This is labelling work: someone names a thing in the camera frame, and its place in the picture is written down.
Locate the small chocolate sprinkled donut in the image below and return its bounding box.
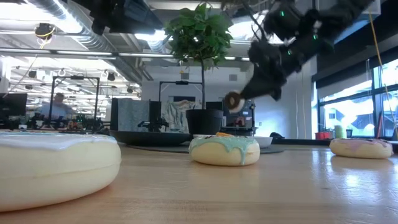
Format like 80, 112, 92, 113
224, 90, 246, 114

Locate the black computer monitor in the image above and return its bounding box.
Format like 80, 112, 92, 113
0, 92, 28, 118

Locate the long ceiling light strip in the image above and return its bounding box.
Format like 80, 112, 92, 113
0, 47, 251, 62

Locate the grey partition panel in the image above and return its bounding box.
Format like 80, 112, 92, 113
110, 98, 162, 131

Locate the cluttered distant workbench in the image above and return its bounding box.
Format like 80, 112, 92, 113
0, 113, 108, 131

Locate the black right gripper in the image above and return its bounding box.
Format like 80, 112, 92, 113
239, 39, 304, 102

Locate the person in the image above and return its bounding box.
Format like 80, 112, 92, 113
39, 92, 77, 121

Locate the black round plate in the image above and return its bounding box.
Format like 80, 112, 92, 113
109, 130, 193, 147

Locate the pale draped cloth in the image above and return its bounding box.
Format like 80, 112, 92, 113
161, 99, 201, 133

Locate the white round plate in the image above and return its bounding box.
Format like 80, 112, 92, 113
192, 133, 274, 149

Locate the black printer box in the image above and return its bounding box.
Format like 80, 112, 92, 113
222, 98, 257, 136

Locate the silver ceiling air duct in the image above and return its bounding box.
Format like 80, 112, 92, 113
27, 0, 155, 83

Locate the black round ceiling device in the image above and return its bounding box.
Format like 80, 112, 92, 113
34, 22, 56, 40

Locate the large mint green glazed donut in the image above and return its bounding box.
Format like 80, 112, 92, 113
188, 134, 261, 167

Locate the large pink glazed donut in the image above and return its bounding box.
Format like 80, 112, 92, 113
329, 138, 394, 160

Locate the tall black frame rig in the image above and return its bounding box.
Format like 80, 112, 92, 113
48, 75, 101, 128

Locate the large white glazed donut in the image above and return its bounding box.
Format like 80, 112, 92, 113
0, 130, 122, 213

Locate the black frame with camera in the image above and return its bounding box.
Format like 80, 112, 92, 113
159, 80, 205, 103

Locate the green plant in black pot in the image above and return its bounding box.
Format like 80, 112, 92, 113
164, 2, 234, 136

